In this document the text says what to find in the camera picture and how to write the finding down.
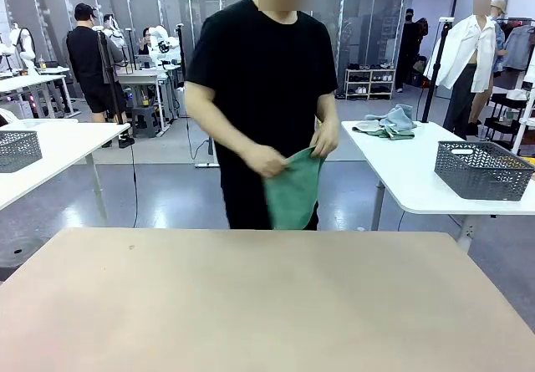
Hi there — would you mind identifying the black wire rack cart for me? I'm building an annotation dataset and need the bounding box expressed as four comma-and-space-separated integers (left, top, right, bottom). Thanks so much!
484, 91, 532, 151

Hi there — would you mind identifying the dark grey plastic stool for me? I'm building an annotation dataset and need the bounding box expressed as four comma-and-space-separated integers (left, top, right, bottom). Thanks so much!
0, 236, 45, 269

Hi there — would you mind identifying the seated person with glasses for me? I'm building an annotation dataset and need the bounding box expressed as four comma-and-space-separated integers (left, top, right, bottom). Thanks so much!
139, 27, 158, 58

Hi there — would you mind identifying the green towel with white loop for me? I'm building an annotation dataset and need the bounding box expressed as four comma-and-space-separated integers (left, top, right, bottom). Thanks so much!
262, 145, 327, 231

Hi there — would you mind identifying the light blue towel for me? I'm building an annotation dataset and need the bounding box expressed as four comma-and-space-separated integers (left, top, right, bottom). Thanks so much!
364, 103, 419, 133

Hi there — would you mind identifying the grey plastic lattice basket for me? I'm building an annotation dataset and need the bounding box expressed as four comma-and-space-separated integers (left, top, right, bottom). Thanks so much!
0, 130, 43, 174
433, 140, 535, 201

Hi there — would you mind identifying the person in black with mask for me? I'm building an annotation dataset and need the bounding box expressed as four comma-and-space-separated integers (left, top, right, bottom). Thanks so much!
395, 8, 423, 93

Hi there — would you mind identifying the pale green towel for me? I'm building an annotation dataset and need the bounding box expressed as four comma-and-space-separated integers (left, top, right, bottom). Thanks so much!
351, 121, 415, 141

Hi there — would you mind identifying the hanging denim jacket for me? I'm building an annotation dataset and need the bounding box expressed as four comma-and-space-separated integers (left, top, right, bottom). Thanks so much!
501, 24, 535, 72

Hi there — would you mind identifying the white shoe rack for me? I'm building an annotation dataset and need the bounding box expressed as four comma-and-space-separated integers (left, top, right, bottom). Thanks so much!
344, 67, 397, 100

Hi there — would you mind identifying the white background desk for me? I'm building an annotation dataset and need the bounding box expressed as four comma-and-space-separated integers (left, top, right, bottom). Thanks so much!
116, 64, 183, 133
0, 65, 80, 119

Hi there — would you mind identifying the person's left forearm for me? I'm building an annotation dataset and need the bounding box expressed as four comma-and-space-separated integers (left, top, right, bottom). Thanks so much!
316, 90, 340, 125

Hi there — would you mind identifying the person's left hand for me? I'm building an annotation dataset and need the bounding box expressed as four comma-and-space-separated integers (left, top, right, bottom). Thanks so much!
311, 117, 341, 159

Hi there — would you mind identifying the person's right forearm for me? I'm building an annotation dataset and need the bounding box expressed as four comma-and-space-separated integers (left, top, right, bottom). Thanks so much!
186, 91, 262, 164

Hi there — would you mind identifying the grey step stool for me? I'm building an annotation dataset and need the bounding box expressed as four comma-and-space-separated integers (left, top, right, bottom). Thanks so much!
130, 106, 162, 139

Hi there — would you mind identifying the white side table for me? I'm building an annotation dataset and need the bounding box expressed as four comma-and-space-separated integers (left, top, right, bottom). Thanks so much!
340, 120, 535, 250
0, 118, 131, 227

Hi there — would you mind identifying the person in black t-shirt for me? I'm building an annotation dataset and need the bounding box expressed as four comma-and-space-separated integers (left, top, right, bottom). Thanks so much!
184, 0, 339, 231

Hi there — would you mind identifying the black tripod camera stand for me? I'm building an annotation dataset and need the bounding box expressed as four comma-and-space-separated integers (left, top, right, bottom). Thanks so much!
96, 28, 126, 125
174, 23, 188, 118
420, 17, 456, 123

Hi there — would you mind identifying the person's right hand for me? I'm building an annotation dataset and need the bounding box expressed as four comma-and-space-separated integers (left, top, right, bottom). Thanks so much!
249, 144, 292, 180

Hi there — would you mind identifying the mannequin with beige hat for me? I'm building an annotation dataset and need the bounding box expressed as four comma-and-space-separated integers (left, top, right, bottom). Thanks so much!
489, 0, 510, 72

